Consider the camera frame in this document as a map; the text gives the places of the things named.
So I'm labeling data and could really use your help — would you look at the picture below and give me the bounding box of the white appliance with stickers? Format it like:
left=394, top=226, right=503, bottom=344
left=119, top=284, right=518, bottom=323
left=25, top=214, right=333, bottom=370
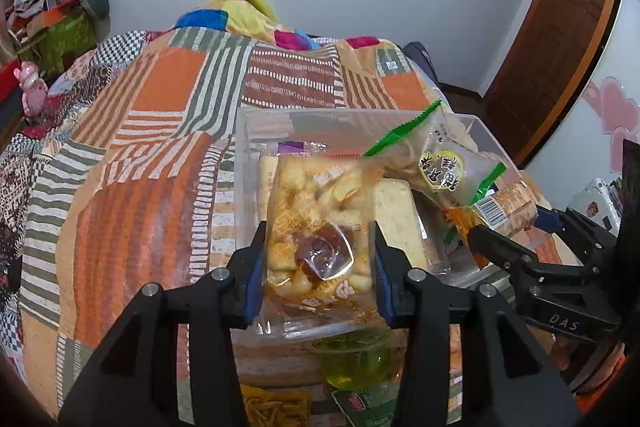
left=575, top=177, right=623, bottom=233

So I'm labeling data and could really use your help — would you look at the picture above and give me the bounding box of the yellow strip snack packet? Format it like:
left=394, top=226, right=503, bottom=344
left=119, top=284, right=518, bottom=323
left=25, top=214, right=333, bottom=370
left=239, top=384, right=313, bottom=427

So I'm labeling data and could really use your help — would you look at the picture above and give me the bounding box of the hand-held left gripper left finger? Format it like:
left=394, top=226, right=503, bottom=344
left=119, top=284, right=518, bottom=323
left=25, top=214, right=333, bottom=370
left=59, top=219, right=268, bottom=427

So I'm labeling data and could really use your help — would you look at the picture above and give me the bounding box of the yellow multicolour fleece blanket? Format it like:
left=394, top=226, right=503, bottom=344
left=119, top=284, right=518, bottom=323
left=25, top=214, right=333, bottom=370
left=172, top=0, right=383, bottom=52

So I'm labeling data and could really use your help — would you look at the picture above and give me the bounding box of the pile of clutter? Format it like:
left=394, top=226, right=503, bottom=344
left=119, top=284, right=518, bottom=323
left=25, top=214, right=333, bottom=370
left=5, top=0, right=83, bottom=38

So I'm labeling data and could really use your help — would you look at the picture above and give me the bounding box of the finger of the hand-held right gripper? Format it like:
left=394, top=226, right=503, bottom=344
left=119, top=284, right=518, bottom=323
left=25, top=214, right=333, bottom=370
left=466, top=224, right=600, bottom=294
left=536, top=206, right=621, bottom=266

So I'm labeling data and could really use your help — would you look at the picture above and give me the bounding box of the tan cracker packet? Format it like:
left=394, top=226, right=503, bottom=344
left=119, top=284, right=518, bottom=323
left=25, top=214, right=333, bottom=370
left=372, top=178, right=433, bottom=270

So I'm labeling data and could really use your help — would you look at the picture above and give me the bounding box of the pink toy rabbit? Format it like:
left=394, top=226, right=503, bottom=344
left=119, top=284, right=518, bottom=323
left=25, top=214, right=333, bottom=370
left=14, top=61, right=50, bottom=116

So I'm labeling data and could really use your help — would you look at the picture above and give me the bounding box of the brown wooden door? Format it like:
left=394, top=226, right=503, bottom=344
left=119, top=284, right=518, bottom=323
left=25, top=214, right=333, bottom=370
left=482, top=0, right=626, bottom=170

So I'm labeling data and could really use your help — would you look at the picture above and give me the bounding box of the orange bread packet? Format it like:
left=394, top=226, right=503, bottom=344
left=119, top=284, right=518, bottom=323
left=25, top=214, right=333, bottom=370
left=447, top=182, right=540, bottom=240

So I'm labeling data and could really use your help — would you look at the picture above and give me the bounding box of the green-edged clear pastry packet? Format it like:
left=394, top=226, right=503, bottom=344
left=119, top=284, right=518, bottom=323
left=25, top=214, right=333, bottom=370
left=362, top=99, right=506, bottom=208

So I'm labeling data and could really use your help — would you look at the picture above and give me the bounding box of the orange striped patchwork bedspread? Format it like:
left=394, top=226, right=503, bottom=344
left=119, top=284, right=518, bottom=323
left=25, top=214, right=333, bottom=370
left=20, top=27, right=551, bottom=427

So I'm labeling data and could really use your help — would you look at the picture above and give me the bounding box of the clear plastic container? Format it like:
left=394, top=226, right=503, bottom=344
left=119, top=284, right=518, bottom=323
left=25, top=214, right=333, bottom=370
left=232, top=106, right=541, bottom=348

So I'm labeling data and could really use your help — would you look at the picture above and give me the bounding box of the purple snack packet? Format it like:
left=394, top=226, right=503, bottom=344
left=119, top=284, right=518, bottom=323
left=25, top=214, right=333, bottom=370
left=277, top=141, right=328, bottom=156

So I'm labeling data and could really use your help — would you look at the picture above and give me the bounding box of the clear yellow puff snack packet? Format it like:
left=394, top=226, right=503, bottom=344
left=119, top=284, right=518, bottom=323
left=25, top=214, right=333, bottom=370
left=252, top=154, right=393, bottom=343

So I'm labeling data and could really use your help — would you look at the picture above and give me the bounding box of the pink heart sticker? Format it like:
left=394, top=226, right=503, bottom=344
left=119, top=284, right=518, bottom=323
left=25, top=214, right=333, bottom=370
left=582, top=77, right=640, bottom=172

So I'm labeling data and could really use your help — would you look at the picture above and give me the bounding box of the green snack packet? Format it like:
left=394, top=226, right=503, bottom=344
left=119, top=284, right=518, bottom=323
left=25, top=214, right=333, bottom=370
left=330, top=382, right=401, bottom=427

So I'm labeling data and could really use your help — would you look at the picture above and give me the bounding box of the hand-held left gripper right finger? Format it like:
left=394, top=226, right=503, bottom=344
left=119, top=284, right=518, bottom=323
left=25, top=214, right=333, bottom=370
left=372, top=224, right=583, bottom=427

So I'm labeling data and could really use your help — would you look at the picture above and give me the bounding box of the green jelly cup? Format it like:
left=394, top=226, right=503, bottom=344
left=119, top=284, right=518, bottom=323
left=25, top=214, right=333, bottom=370
left=312, top=329, right=396, bottom=393

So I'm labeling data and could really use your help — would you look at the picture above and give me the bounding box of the checkered patterned quilt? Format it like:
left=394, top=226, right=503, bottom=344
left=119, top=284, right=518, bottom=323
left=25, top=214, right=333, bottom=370
left=0, top=29, right=171, bottom=358

